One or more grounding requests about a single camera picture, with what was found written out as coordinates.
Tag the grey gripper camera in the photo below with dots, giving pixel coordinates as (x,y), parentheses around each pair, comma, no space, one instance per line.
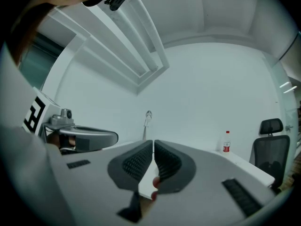
(63,117)

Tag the clear bottle with red label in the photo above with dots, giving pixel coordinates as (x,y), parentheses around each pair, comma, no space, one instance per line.
(226,143)

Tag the black mesh office chair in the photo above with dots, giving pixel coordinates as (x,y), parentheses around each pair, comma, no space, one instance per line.
(270,149)

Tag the ceiling strip light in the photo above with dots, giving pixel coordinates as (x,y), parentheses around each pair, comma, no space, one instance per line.
(290,89)
(285,84)

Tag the dark glass door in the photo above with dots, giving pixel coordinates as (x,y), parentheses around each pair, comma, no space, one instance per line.
(40,60)

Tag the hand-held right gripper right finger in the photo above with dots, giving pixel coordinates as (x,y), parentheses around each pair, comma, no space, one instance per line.
(176,173)

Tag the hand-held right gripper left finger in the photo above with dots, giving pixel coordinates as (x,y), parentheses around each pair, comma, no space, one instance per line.
(131,166)

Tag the person's left hand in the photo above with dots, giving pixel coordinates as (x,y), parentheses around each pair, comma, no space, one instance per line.
(53,139)

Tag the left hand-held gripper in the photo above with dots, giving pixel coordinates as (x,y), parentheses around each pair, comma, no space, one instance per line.
(35,109)

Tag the person's right hand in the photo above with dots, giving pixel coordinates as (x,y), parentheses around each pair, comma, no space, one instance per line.
(156,182)

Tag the silver stand with round head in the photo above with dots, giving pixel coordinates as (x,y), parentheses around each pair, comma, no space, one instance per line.
(147,121)

